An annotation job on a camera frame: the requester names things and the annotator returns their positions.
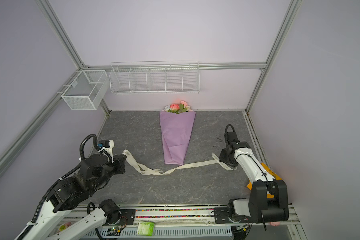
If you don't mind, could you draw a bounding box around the green small packet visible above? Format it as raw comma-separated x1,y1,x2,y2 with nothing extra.
136,221,155,237

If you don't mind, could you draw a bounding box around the cream printed ribbon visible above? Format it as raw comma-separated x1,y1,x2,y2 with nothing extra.
121,149,237,176

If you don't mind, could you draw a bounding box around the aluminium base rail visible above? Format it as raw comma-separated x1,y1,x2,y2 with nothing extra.
47,204,301,229

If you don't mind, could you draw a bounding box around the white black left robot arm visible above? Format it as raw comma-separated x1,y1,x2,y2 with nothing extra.
17,134,127,240

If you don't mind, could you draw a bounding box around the white mesh box basket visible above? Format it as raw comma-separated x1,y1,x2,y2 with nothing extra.
62,70,110,111

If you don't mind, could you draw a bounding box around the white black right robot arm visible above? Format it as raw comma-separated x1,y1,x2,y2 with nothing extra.
213,124,289,226

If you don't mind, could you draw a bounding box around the pink purple wrapping paper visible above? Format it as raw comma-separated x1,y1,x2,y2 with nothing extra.
160,111,196,165

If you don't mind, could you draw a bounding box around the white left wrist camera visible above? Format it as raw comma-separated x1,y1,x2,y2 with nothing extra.
98,140,115,162

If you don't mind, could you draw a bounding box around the white vented cable duct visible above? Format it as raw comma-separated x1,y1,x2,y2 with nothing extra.
99,226,234,240

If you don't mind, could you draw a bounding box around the aluminium enclosure frame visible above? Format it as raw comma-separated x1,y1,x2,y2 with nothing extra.
0,0,304,208

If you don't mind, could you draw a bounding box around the small pink pig toy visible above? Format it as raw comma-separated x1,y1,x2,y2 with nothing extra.
270,222,281,227

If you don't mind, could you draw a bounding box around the red pink fake rose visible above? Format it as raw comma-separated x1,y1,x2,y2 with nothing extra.
170,104,180,112

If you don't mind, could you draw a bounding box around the white wire shelf basket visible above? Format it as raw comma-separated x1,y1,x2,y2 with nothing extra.
110,61,201,94

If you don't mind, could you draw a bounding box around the yellow snack bag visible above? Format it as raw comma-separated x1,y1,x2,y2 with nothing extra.
246,161,283,199

